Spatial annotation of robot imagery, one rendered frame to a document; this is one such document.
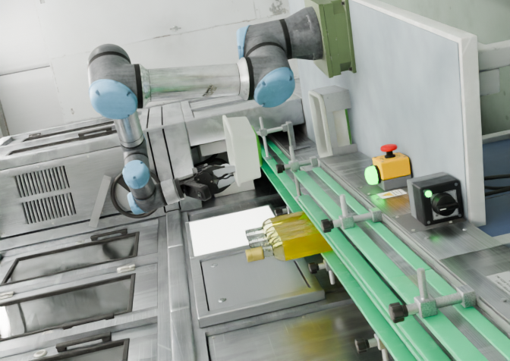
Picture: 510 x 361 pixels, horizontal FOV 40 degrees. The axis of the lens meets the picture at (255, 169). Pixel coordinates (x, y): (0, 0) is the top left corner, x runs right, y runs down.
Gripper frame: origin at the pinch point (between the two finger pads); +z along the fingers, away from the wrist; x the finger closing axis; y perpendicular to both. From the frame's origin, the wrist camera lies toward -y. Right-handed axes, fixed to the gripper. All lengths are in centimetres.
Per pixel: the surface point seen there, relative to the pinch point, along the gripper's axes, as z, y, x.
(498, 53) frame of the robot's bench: 50, -85, -37
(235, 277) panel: -11.0, -23.1, 22.8
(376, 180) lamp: 28, -57, -8
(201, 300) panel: -21.6, -35.6, 19.6
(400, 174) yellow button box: 34, -59, -8
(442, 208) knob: 32, -90, -12
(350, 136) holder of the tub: 35.1, -9.1, -2.7
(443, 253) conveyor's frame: 26, -102, -10
